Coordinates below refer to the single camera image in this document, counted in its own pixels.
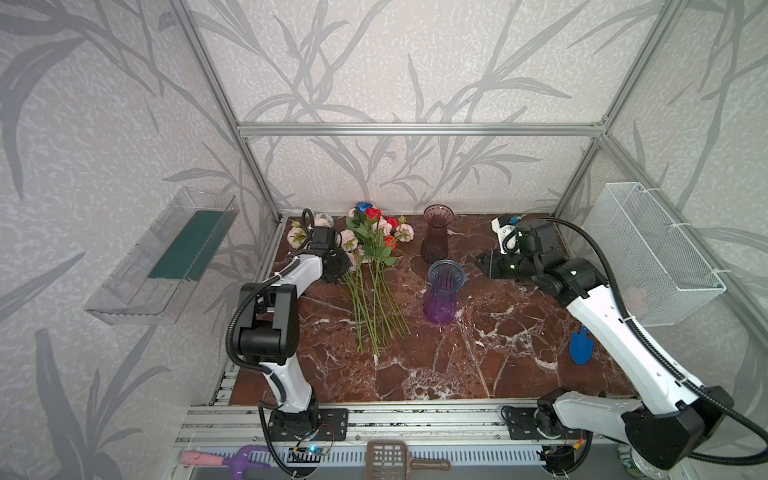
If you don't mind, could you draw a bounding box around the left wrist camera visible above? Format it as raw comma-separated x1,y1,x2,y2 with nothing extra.
308,225,336,254

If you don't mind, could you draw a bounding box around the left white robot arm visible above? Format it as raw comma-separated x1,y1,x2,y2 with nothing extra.
224,208,351,431

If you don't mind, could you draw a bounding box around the dark red glass vase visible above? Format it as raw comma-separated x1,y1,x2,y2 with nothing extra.
420,204,454,264

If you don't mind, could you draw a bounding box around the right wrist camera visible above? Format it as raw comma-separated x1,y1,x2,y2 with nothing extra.
491,214,520,255

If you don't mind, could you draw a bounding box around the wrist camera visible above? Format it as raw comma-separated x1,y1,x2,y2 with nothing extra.
308,225,336,254
491,214,520,255

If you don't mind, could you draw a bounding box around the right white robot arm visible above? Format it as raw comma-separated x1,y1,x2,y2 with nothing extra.
476,214,767,471

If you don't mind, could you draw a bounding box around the blue scoop brush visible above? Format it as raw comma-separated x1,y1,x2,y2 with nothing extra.
569,325,594,365

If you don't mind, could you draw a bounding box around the purple glass vase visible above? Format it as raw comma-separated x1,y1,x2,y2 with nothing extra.
423,259,467,325

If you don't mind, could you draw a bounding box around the metal tin can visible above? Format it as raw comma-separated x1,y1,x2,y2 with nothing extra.
627,449,668,479

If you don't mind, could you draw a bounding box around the white wire basket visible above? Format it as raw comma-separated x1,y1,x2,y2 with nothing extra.
583,182,726,328

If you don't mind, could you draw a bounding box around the clear plastic tray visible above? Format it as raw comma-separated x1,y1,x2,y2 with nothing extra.
84,187,240,326

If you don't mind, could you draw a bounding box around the purple pink toy tool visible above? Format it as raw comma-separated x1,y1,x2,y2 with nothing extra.
179,445,271,480

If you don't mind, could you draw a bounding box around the flower bunch on table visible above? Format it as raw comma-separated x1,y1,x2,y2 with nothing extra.
286,201,416,360

